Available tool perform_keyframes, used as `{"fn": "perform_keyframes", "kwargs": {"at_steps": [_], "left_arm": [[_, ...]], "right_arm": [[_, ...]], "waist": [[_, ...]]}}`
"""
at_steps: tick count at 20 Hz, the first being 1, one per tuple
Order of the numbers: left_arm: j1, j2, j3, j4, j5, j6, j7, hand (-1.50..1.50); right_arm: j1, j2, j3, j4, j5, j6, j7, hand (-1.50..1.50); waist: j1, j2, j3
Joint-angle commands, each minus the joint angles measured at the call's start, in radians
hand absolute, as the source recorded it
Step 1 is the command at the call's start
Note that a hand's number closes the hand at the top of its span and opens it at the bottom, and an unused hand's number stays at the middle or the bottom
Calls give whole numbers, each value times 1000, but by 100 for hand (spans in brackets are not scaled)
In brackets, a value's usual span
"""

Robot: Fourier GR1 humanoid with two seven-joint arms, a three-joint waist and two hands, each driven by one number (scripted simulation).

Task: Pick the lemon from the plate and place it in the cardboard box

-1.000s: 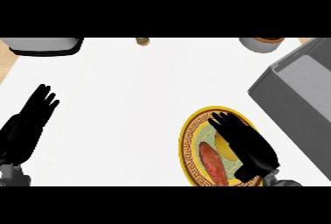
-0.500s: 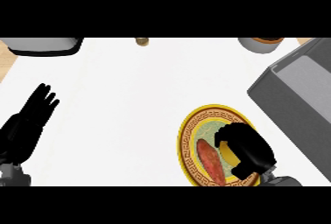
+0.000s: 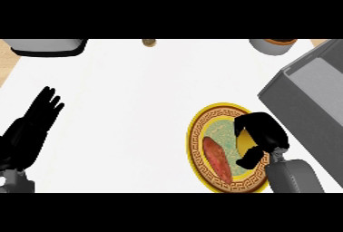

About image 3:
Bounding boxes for small brown round object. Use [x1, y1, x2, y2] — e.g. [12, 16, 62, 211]
[142, 38, 158, 48]

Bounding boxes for grey cardboard box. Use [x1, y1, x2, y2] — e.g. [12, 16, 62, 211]
[257, 38, 343, 189]

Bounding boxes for grey bowl with brown rim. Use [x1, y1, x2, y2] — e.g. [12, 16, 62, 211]
[248, 38, 298, 57]

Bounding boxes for yellow patterned plate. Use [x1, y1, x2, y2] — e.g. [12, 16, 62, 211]
[185, 101, 272, 194]

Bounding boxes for red sweet potato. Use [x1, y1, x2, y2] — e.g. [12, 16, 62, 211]
[201, 136, 235, 185]

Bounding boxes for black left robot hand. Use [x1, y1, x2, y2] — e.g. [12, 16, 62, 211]
[0, 86, 65, 172]

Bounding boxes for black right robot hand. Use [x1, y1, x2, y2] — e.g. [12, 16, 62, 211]
[233, 111, 291, 170]

